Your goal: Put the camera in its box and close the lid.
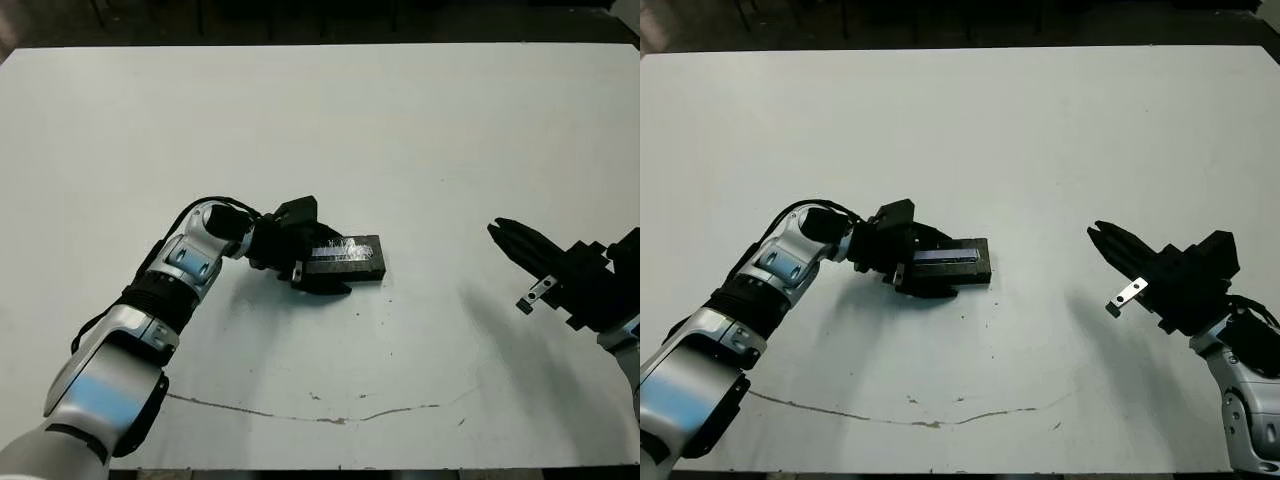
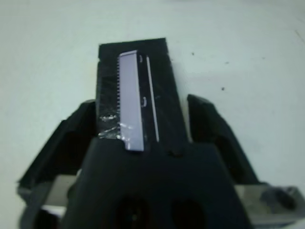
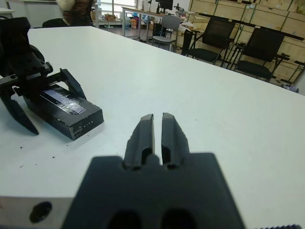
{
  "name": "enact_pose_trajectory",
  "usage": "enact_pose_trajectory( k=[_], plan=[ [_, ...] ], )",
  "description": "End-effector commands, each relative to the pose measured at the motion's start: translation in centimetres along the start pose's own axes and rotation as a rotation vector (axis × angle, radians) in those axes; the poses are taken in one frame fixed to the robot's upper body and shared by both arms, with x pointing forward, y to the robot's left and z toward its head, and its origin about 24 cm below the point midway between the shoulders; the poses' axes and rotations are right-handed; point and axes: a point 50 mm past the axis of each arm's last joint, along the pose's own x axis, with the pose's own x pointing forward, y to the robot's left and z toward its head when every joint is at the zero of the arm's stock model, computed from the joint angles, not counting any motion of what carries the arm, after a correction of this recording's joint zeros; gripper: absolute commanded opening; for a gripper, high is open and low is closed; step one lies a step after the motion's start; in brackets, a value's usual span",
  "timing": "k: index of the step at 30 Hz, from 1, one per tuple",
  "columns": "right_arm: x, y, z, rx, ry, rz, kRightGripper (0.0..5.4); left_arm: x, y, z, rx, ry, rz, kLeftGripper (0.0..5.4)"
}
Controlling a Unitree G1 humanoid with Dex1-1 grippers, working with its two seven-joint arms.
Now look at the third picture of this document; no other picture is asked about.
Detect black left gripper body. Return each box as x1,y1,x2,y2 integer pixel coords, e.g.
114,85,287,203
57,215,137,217
0,42,64,100

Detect wooden desk white legs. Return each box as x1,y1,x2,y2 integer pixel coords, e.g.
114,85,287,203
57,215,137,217
122,6,191,39

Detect black mesh office chair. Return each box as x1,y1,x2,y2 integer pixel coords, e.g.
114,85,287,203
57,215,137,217
182,17,236,65
234,28,290,83

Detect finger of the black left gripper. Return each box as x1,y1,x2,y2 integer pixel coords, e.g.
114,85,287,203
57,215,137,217
0,88,40,136
60,68,87,101

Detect black swivel chair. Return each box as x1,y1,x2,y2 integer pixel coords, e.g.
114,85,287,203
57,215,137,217
42,18,71,28

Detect person in brown jacket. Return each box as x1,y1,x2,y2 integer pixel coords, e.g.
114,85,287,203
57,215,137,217
57,0,96,27

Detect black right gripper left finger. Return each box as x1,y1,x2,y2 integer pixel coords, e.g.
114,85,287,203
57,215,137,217
123,114,156,167

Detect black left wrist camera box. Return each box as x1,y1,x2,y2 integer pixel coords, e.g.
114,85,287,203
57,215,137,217
0,16,31,48

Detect black computer monitor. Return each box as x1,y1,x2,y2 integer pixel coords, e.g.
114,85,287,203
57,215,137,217
155,0,174,13

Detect pale wooden crate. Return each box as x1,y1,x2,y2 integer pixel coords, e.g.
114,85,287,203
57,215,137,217
215,0,255,24
285,10,305,40
189,0,217,13
185,13,209,31
252,3,289,33
277,35,305,64

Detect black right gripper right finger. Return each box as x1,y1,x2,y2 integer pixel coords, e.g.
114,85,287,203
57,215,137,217
161,112,192,168

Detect black box lid shiny label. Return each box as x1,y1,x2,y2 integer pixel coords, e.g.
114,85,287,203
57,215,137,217
25,83,104,141

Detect grey chair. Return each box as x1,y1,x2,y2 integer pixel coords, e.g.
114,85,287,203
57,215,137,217
152,15,181,52

